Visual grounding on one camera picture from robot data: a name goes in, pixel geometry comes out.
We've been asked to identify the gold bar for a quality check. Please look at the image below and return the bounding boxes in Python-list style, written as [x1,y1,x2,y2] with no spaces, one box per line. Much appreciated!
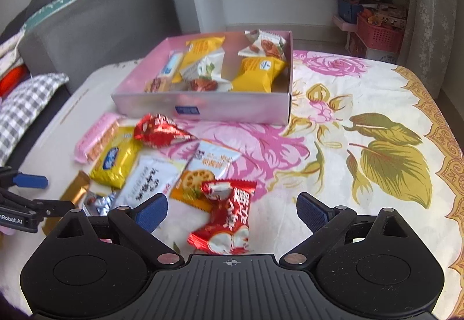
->
[42,171,90,236]

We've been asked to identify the silver foil candy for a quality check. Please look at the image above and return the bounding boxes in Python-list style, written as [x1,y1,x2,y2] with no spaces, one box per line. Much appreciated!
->
[83,192,116,216]

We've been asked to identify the white monkey cake pack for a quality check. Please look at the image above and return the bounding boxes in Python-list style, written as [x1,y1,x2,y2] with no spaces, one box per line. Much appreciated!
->
[113,155,188,208]

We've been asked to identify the yellow cracker pack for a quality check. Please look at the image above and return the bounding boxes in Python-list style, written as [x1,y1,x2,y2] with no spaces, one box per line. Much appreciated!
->
[90,126,142,189]

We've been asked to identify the pink wafer pack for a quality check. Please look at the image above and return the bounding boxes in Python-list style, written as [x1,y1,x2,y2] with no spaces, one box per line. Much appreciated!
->
[74,112,124,164]

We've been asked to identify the red white candy pack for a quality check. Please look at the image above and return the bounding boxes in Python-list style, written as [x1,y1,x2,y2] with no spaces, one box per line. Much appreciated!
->
[187,179,256,255]

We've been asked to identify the red candy pouch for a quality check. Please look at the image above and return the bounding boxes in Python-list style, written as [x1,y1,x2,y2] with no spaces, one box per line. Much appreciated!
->
[133,114,196,149]

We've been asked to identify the orange jam biscuit pack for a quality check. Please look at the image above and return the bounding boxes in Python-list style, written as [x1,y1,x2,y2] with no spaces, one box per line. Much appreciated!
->
[170,140,241,212]

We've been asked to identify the blue white rice cracker pack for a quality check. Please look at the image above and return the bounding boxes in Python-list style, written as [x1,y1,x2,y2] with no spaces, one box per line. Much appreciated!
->
[158,51,184,79]

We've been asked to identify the white green snack pack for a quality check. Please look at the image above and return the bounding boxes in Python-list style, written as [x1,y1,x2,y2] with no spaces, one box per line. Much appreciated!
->
[144,51,233,93]

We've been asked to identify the yellow waffle sandwich pack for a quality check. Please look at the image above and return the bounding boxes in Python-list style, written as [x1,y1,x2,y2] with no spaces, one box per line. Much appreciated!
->
[232,57,287,93]

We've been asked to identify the white pecan snack pack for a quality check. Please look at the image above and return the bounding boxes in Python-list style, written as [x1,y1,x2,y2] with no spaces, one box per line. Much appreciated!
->
[238,29,287,62]

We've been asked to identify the grey checkered pillow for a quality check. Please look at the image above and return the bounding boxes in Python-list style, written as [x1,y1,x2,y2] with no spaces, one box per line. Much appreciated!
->
[1,73,70,168]

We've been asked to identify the folded blankets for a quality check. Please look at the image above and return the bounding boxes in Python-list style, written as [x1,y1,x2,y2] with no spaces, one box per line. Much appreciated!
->
[0,27,30,99]

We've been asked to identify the floral tablecloth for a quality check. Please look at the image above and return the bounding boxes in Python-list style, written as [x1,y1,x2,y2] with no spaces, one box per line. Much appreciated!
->
[21,49,464,320]

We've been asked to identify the pink cardboard box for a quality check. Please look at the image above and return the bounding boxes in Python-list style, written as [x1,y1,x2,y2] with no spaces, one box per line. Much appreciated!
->
[112,32,293,126]

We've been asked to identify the grey sofa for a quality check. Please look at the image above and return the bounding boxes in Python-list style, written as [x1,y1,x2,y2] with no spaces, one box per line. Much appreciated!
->
[3,0,181,168]

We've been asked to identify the teal cushion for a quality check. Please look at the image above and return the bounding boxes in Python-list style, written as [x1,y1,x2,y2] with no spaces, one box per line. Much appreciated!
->
[21,0,77,32]

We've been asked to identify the lace curtain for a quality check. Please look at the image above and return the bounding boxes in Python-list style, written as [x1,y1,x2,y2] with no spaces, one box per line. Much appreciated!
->
[396,0,458,71]

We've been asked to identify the pink plastic basket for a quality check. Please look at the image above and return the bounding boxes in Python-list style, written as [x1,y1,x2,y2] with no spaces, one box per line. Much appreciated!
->
[356,13,403,53]

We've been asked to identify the blue storage bin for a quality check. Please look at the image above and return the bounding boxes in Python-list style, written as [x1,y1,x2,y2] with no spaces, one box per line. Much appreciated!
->
[337,0,363,25]

